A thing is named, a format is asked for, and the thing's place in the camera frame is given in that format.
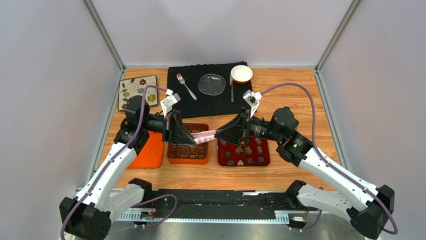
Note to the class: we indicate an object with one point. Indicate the rectangular milk chocolate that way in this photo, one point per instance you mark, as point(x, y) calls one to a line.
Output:
point(258, 141)

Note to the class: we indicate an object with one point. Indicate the black cloth mat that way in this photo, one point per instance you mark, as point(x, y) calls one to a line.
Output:
point(206, 105)

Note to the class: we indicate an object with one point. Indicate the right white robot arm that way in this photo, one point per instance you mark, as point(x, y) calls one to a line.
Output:
point(367, 207)

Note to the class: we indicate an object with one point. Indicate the square milk chocolate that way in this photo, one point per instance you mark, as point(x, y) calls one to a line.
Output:
point(248, 151)

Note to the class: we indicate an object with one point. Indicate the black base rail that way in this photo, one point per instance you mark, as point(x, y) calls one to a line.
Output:
point(232, 206)

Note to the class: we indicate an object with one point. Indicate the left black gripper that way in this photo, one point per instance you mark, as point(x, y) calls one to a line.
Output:
point(178, 134)

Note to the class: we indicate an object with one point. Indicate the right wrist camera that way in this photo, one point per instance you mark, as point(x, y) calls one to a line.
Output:
point(253, 100)

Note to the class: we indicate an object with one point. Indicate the orange tin lid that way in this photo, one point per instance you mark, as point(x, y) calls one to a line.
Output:
point(151, 156)

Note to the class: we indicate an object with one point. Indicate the silver fork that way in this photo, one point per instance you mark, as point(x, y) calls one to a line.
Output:
point(183, 82)

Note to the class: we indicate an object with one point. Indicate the red lacquer tray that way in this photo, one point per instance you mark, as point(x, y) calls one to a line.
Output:
point(259, 158)

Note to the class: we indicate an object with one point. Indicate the floral square plate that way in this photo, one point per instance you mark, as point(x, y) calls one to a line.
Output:
point(132, 87)

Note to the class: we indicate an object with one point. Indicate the white orange bowl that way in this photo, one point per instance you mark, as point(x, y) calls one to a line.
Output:
point(240, 74)

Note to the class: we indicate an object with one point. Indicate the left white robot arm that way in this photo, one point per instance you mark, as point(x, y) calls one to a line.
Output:
point(90, 214)

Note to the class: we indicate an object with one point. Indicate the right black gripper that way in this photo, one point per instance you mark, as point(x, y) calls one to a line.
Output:
point(246, 126)

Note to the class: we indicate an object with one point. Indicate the clear glass plate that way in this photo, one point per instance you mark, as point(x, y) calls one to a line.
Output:
point(212, 84)

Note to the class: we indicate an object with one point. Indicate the pink handled metal tongs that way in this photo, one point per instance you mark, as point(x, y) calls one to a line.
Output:
point(204, 136)

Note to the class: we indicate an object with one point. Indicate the dark handled knife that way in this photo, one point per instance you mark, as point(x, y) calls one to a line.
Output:
point(232, 92)

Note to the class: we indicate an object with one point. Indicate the orange chocolate box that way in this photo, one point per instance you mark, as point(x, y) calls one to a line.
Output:
point(190, 155)

